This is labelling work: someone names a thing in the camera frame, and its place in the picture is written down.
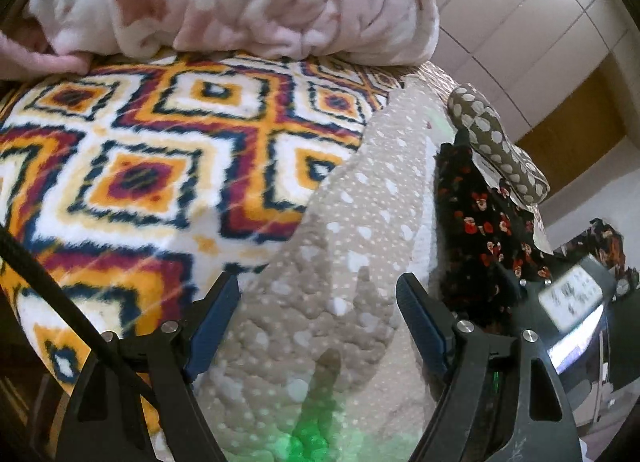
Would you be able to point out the olive hedgehog print pillow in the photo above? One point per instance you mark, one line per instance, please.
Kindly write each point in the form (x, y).
(492, 147)

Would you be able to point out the dark floral cloth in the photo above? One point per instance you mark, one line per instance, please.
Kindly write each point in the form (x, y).
(605, 247)

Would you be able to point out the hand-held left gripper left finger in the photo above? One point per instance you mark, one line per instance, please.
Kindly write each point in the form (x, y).
(215, 322)

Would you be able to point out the orange geometric patterned blanket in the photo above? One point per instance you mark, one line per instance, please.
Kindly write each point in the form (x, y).
(150, 142)

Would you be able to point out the white wardrobe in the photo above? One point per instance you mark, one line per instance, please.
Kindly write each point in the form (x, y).
(525, 17)

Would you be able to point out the black floral robe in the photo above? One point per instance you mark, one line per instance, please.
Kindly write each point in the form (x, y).
(475, 242)

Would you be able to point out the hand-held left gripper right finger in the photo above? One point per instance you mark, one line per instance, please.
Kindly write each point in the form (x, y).
(421, 327)

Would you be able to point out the beige dotted bedspread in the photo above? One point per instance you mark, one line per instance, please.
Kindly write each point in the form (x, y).
(350, 242)

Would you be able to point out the wooden door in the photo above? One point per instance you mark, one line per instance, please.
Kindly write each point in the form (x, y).
(575, 142)

